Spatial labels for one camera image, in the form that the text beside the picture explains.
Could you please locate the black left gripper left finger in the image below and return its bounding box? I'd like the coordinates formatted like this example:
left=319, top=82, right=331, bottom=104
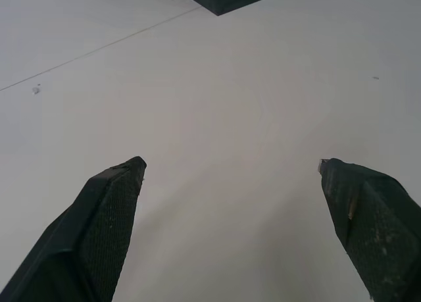
left=0, top=156, right=148, bottom=302

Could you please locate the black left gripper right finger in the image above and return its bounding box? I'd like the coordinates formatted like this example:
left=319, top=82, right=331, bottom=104
left=317, top=157, right=421, bottom=302

